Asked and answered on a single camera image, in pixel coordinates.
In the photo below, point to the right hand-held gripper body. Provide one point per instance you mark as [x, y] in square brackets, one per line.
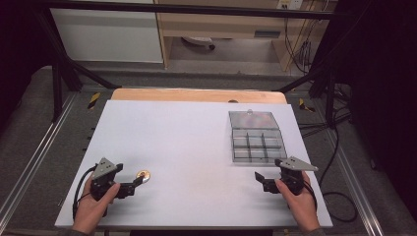
[292, 173]

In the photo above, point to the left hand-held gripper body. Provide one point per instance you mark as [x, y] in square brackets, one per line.
[102, 170]

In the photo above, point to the small round gold disc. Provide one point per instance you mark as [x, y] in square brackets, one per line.
[144, 174]

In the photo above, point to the person's right hand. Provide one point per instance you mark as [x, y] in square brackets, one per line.
[301, 206]

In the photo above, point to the person's left hand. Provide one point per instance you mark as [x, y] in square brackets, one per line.
[91, 211]

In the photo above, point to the clear plastic compartment box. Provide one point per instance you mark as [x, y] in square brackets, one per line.
[257, 139]

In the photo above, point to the white table board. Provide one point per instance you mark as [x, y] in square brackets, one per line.
[183, 157]

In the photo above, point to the yellow black tape strip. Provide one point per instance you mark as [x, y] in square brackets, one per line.
[93, 100]
[305, 105]

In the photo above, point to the wooden table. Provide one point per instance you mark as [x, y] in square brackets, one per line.
[196, 95]

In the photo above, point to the dark curtain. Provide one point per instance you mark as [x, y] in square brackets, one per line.
[383, 98]
[16, 49]

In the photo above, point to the white cabinet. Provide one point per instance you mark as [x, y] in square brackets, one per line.
[105, 34]

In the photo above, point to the office chair base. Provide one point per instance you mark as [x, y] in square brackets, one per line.
[200, 41]

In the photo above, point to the light wooden desk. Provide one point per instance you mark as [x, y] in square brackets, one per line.
[226, 28]

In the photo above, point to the aluminium floor rail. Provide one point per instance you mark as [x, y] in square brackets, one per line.
[355, 183]
[36, 154]

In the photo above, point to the white wall socket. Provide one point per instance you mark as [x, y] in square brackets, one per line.
[290, 4]

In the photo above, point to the black metal frame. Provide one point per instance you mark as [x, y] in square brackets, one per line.
[183, 9]

